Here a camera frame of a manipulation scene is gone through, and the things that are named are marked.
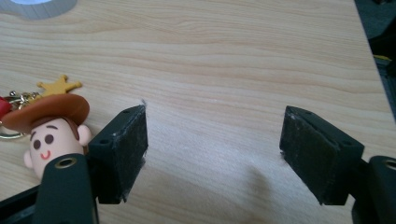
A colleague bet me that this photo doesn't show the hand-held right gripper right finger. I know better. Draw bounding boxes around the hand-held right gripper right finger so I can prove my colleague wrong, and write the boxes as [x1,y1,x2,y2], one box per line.
[278,105,396,224]

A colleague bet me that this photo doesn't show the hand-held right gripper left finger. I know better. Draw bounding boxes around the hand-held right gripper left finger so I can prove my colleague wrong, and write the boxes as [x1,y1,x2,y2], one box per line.
[33,104,149,224]

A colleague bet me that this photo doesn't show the yellow star charm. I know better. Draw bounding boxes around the yellow star charm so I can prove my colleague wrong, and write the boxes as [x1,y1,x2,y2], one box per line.
[36,74,83,98]

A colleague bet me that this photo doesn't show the red charm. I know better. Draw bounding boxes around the red charm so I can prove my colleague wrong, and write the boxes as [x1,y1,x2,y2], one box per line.
[0,96,13,121]

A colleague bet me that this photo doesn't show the grey round container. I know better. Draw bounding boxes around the grey round container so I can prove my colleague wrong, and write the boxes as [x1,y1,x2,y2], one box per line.
[0,0,78,21]

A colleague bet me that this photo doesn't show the cowboy head keychain figure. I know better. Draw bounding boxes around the cowboy head keychain figure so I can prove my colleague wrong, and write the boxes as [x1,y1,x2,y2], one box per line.
[1,93,93,181]

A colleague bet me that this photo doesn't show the gold key ring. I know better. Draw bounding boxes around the gold key ring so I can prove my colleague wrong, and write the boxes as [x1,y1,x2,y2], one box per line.
[0,91,41,140]

